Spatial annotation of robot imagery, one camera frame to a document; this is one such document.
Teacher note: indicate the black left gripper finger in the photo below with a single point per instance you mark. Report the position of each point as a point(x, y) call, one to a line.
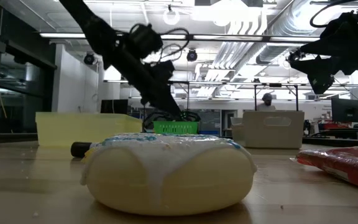
point(174, 112)
point(163, 107)

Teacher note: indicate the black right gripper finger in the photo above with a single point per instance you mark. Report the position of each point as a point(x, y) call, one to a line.
point(319, 74)
point(317, 49)

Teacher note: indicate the white iced donut blue sprinkles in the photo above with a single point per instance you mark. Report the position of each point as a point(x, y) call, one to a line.
point(166, 180)

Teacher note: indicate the black marker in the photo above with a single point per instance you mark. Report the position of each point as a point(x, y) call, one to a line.
point(79, 149)

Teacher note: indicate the red snack packet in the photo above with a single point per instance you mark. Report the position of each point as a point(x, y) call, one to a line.
point(346, 165)

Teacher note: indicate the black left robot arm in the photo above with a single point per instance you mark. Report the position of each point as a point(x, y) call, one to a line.
point(98, 34)

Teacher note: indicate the green plastic basket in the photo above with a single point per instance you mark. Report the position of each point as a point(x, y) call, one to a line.
point(176, 127)

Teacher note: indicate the black ceiling spotlight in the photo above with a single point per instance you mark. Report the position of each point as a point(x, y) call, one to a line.
point(192, 56)
point(89, 59)
point(294, 56)

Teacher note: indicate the black computer monitor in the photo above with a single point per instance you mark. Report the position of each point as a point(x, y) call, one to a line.
point(113, 106)
point(346, 110)

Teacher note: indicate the person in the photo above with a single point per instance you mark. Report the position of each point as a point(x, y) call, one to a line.
point(266, 102)

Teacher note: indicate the round white ceiling lamp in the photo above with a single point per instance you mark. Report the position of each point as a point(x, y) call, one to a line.
point(171, 22)

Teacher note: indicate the grey plastic bin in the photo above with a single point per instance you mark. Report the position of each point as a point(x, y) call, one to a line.
point(269, 133)

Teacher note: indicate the yellow translucent plastic bin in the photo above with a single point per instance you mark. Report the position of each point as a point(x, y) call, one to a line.
point(73, 130)

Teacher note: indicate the silver ventilation duct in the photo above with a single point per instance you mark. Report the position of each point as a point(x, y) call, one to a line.
point(275, 51)

